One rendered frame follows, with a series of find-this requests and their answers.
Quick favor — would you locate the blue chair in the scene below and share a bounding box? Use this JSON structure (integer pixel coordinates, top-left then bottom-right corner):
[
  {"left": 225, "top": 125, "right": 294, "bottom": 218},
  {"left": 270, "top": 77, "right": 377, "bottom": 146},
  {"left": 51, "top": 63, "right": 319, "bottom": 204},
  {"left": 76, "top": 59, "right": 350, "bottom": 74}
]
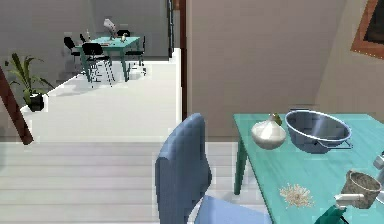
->
[{"left": 154, "top": 112, "right": 273, "bottom": 224}]

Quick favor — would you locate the white round vase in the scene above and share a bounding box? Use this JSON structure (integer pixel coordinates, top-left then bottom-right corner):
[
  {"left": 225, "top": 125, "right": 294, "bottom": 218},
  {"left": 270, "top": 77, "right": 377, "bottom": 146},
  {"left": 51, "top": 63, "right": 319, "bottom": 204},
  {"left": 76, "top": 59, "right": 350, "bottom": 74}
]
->
[{"left": 250, "top": 113, "right": 288, "bottom": 151}]

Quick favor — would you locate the black chair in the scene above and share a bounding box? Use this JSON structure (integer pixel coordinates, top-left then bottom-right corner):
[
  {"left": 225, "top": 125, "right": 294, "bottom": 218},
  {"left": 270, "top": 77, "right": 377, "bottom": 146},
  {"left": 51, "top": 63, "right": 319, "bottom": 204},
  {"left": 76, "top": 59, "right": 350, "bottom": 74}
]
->
[
  {"left": 63, "top": 36, "right": 82, "bottom": 64},
  {"left": 125, "top": 35, "right": 147, "bottom": 76},
  {"left": 81, "top": 42, "right": 116, "bottom": 88}
]

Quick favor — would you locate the small teal dining table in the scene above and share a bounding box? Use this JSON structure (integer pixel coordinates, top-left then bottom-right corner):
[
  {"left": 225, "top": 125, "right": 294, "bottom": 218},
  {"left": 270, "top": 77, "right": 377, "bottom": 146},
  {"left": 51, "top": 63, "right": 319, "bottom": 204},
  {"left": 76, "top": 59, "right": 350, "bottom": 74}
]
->
[{"left": 75, "top": 35, "right": 142, "bottom": 83}]

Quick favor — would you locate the grey tilted object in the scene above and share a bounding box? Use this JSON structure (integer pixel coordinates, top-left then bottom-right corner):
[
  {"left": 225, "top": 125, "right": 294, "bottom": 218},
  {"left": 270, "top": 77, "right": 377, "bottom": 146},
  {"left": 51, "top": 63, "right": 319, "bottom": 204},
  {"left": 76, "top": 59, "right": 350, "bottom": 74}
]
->
[{"left": 103, "top": 18, "right": 118, "bottom": 41}]

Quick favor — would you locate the grey metal bowl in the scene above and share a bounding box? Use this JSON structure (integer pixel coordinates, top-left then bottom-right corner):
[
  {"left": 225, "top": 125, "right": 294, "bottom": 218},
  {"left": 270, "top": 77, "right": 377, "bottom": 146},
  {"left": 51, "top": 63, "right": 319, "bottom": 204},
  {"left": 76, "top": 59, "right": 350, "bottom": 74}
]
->
[{"left": 284, "top": 109, "right": 354, "bottom": 155}]

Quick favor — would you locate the green house plant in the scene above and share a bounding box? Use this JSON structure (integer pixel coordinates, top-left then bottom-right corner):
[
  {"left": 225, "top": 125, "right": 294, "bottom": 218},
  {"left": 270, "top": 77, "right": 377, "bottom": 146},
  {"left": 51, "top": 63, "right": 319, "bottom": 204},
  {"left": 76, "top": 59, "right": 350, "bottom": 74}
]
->
[{"left": 4, "top": 52, "right": 55, "bottom": 113}]

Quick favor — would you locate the white and green utensil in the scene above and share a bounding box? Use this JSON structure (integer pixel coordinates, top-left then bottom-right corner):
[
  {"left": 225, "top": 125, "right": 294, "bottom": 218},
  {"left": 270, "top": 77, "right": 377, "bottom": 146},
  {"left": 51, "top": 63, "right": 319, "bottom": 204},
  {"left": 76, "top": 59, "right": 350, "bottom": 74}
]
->
[{"left": 314, "top": 193, "right": 366, "bottom": 224}]

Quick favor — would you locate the brown wooden beam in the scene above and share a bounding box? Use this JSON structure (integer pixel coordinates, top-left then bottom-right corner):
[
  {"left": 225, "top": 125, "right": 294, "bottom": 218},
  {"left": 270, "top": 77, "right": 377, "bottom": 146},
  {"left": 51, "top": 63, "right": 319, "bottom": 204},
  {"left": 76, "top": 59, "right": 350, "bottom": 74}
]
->
[{"left": 0, "top": 65, "right": 35, "bottom": 146}]

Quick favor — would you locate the grey stone cup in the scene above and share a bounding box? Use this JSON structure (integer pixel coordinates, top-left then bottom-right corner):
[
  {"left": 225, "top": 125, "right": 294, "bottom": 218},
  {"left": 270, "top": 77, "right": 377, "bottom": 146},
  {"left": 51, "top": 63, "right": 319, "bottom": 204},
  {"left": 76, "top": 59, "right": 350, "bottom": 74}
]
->
[{"left": 340, "top": 170, "right": 382, "bottom": 210}]

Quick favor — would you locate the wooden framed picture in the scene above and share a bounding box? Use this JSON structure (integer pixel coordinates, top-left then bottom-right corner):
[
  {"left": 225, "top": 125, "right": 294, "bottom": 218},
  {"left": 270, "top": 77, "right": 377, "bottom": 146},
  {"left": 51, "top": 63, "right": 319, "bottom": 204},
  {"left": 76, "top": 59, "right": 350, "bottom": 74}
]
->
[{"left": 350, "top": 0, "right": 384, "bottom": 60}]

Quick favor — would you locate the silver metal object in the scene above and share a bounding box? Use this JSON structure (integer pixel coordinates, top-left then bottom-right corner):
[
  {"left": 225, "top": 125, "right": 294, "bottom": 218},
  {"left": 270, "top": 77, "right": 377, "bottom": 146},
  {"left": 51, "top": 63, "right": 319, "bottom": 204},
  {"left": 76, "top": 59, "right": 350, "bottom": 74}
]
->
[{"left": 372, "top": 151, "right": 384, "bottom": 205}]

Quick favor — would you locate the brown door frame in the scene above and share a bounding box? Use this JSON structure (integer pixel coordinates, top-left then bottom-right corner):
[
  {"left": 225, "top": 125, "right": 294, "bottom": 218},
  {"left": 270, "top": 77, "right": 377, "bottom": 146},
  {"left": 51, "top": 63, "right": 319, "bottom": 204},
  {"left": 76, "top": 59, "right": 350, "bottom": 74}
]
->
[{"left": 179, "top": 0, "right": 188, "bottom": 122}]

